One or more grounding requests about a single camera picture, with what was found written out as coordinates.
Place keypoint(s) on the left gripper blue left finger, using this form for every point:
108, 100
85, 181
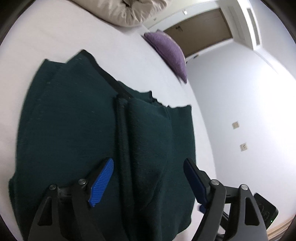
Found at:
98, 181

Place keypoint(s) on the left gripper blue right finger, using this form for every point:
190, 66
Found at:
197, 181

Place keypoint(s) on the dark green knit cloth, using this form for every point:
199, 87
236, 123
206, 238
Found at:
76, 115

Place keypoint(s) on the black device with green light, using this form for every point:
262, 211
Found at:
268, 211

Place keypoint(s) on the purple cushion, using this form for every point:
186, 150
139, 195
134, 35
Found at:
170, 52

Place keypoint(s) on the brown wooden door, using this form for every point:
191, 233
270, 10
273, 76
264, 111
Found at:
200, 31

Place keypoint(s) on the ceiling air vent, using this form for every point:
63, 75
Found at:
254, 25

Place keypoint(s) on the white bed sheet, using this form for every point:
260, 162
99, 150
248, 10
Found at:
57, 30

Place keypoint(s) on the beige folded duvet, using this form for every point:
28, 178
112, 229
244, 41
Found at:
124, 13

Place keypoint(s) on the lower wall socket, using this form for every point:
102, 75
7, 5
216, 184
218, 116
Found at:
243, 147

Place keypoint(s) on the wall socket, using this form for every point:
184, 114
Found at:
243, 147
235, 125

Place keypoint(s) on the upper wall socket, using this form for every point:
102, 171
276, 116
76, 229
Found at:
235, 125

